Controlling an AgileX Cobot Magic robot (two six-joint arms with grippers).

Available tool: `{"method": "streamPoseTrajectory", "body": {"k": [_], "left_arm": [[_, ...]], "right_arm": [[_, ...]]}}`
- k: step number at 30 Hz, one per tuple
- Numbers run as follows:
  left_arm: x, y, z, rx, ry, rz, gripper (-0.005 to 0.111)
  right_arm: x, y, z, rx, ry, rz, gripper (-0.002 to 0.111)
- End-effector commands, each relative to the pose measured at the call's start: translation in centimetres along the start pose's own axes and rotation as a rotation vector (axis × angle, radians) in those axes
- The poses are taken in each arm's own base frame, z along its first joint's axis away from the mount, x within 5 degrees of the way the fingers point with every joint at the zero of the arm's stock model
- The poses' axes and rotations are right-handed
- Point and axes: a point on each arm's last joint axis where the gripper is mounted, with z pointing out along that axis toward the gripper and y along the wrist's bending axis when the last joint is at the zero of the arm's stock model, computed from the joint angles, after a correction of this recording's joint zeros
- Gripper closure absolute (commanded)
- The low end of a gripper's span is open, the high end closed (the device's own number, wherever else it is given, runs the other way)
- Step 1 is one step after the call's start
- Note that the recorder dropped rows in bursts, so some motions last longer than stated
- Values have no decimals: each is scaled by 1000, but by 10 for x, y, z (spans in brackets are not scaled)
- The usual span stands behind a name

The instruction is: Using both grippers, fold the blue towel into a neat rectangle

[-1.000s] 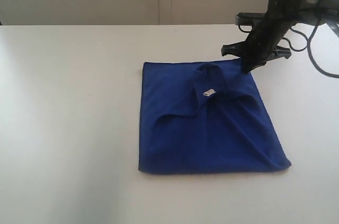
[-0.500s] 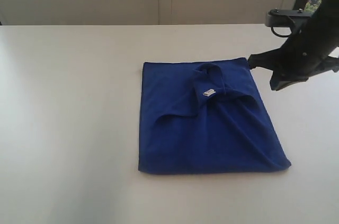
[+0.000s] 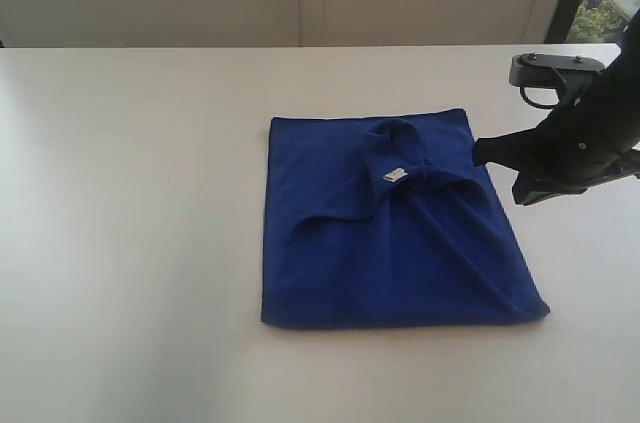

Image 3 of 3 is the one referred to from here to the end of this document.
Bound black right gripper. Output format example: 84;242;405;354
471;91;639;206

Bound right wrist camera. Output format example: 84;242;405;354
508;52;605;89

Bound blue towel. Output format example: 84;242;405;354
261;109;549;330

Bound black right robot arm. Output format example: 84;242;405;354
472;17;639;206

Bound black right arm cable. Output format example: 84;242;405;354
519;83;561;110

